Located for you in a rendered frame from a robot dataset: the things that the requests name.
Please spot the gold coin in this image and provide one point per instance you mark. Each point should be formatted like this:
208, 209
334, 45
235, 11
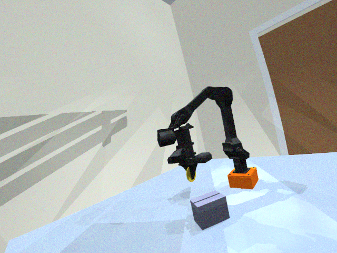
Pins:
188, 176

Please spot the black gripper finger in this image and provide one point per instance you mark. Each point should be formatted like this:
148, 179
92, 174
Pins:
192, 167
184, 165

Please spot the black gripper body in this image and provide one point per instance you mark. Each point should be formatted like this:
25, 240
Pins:
203, 157

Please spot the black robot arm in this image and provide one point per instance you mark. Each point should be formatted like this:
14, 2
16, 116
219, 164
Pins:
232, 145

